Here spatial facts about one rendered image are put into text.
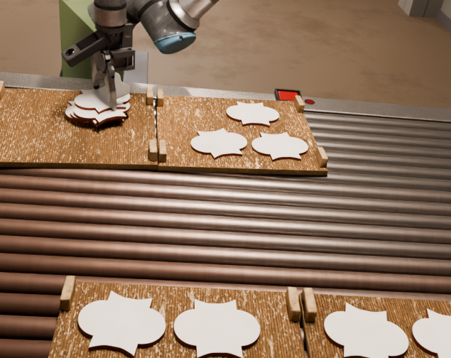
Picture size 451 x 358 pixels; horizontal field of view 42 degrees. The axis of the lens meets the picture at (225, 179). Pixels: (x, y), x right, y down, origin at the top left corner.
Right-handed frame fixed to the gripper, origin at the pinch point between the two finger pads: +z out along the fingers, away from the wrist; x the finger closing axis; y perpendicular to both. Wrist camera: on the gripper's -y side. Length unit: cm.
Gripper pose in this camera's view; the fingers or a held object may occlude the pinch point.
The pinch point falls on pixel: (102, 98)
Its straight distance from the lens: 156.7
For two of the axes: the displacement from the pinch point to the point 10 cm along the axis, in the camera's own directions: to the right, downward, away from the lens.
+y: 8.4, -2.3, 4.9
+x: -5.3, -5.4, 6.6
